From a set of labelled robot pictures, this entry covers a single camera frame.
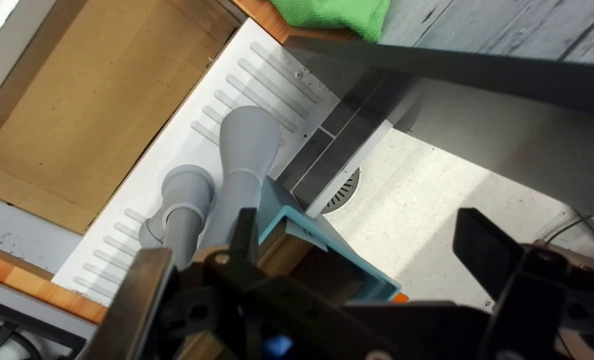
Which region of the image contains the green cloth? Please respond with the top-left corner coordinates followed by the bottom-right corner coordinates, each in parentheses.
top-left (269, 0), bottom-right (391, 44)

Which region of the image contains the white toy sink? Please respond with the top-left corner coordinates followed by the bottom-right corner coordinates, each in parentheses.
top-left (52, 17), bottom-right (594, 313)

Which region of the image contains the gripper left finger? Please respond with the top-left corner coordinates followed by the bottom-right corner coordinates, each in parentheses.
top-left (164, 207), bottom-right (298, 360)

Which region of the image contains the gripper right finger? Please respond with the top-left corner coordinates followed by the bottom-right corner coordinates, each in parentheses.
top-left (452, 207), bottom-right (594, 360)

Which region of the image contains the teal plastic frame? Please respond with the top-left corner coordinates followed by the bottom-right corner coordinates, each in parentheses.
top-left (256, 176), bottom-right (403, 304)

